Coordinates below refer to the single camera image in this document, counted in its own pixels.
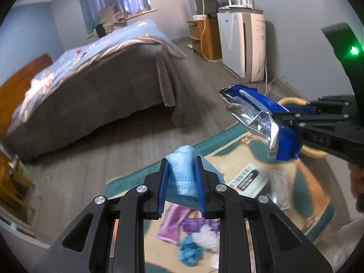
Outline light blue face mask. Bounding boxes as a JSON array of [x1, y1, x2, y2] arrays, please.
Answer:
[[165, 145, 225, 210]]

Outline white tissue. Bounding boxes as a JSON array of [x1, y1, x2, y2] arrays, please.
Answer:
[[191, 225, 220, 253]]

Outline teal plastic bag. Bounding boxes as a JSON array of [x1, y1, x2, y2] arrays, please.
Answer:
[[178, 235, 204, 267]]

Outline blue silver snack wrapper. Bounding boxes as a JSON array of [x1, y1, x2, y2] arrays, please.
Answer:
[[219, 84, 302, 162]]

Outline yellow rimmed teal trash bin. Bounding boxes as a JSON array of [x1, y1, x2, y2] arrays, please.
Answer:
[[277, 96, 331, 160]]

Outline purple plastic wrapper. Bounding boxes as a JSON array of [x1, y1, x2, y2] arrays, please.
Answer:
[[157, 203, 220, 245]]

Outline white remote control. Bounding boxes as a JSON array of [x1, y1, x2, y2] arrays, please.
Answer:
[[228, 163, 269, 198]]

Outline teal orange patterned blanket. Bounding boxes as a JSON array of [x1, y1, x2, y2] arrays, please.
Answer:
[[105, 120, 336, 273]]

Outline bed with grey cover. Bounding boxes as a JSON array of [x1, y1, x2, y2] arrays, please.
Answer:
[[7, 44, 187, 162]]

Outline white air purifier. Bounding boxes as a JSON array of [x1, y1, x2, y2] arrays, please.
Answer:
[[217, 8, 266, 83]]

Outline wooden tv cabinet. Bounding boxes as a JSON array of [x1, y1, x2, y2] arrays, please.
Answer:
[[187, 18, 222, 61]]

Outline wooden bedside shelf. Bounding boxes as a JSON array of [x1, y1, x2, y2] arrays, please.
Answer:
[[1, 151, 35, 238]]

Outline light blue floral quilt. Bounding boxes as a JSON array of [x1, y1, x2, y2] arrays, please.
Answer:
[[12, 19, 187, 123]]

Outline white wifi router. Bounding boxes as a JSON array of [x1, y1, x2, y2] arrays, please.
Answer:
[[218, 0, 254, 10]]

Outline clothes pile on sill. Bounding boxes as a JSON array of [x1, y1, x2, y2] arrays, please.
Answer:
[[93, 4, 131, 39]]

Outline wooden headboard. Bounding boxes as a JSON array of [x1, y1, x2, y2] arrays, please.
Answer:
[[0, 54, 53, 140]]

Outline white power cable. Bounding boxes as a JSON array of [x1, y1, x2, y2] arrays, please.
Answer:
[[199, 0, 289, 98]]

